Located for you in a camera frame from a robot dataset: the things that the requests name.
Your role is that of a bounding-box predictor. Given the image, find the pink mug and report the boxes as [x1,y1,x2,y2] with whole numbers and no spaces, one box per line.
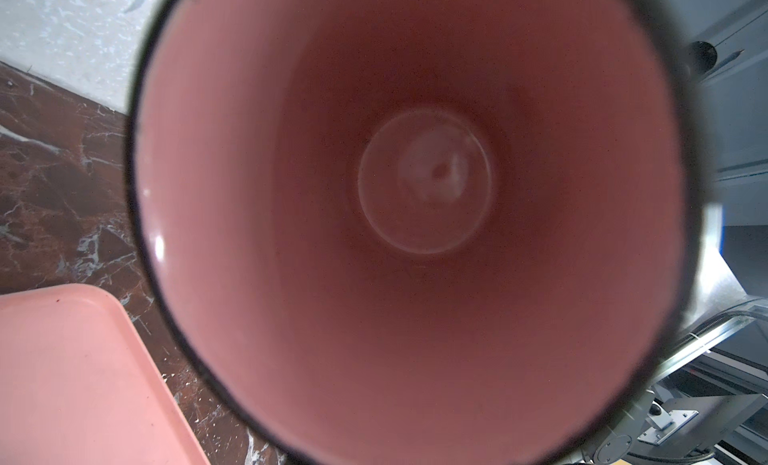
[126,0,708,464]

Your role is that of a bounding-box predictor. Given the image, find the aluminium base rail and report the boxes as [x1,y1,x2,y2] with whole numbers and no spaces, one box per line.
[650,203,767,385]

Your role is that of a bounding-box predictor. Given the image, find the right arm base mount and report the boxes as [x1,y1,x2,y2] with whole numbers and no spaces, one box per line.
[573,390,767,464]

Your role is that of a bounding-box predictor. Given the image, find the pink plastic tray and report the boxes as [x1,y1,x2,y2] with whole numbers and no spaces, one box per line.
[1,284,208,464]

